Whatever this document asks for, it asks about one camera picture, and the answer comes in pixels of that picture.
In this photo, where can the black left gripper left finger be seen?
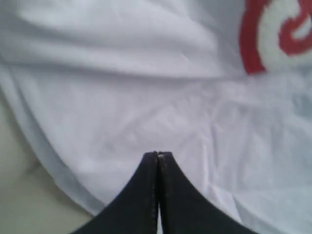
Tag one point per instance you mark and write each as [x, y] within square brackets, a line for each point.
[135, 208]

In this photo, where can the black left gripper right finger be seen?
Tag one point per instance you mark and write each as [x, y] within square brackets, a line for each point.
[183, 209]

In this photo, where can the white t-shirt red lettering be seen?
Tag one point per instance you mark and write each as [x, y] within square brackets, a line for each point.
[225, 85]

